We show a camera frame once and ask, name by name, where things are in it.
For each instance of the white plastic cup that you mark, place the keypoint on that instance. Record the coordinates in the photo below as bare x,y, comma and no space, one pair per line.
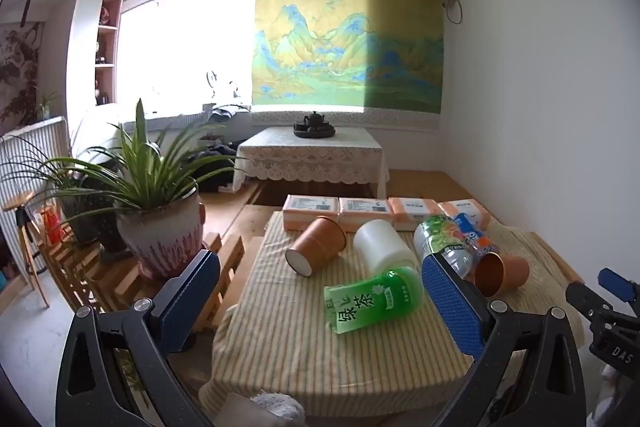
382,247

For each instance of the plant in dark pot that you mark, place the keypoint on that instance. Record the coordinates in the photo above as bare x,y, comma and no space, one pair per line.
112,232

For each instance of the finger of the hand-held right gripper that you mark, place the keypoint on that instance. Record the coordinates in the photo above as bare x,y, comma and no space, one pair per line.
585,298
619,283

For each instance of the wooden stool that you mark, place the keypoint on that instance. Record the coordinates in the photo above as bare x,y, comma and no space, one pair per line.
17,201

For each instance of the dark teapot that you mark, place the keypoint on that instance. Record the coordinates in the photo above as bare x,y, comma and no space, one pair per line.
315,119

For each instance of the orange cup with white base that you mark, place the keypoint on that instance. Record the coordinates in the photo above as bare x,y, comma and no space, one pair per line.
320,243

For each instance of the orange plastic bag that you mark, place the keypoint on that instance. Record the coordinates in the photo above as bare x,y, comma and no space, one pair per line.
52,224

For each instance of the clear bottle green orange label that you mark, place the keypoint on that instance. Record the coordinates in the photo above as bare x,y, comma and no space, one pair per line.
440,239

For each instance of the dark tea tray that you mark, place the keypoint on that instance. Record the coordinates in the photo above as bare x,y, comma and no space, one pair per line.
314,133

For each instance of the plant in pink white pot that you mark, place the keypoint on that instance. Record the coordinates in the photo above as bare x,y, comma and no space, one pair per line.
160,232

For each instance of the small green plant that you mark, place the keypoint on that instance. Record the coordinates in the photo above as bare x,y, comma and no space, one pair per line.
45,104

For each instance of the dark bag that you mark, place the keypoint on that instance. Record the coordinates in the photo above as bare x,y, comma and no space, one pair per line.
215,154

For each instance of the ink painting wall scroll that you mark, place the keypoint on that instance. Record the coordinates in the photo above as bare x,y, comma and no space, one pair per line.
17,72

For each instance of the white wall shelf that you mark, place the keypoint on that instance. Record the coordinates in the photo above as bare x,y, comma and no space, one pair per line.
106,52

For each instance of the table with lace cloth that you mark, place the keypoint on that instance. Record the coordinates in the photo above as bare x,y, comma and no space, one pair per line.
310,157

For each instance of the green tea bottle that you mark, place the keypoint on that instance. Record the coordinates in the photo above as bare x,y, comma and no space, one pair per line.
375,302

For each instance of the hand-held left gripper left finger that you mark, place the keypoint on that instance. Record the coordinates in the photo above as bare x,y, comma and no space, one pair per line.
187,302

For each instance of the pile of grey clothes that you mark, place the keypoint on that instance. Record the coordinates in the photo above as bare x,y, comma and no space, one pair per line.
227,112

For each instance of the clear bottle blue label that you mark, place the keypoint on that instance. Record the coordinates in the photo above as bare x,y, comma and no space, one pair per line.
472,234

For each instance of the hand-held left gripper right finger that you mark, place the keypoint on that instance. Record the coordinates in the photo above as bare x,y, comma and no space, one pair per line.
452,307

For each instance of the white fuzzy clothing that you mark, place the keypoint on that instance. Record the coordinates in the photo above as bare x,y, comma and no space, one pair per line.
277,407

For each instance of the striped folding screen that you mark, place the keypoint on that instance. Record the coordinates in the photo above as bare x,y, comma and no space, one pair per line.
35,147

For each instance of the striped beige tablecloth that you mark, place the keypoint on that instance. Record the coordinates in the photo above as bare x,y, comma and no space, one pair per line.
300,342

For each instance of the wooden slatted plant rack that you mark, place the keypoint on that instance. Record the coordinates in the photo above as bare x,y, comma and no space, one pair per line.
115,282

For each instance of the landscape painting roller blind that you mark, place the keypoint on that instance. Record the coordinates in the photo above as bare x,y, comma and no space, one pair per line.
345,32

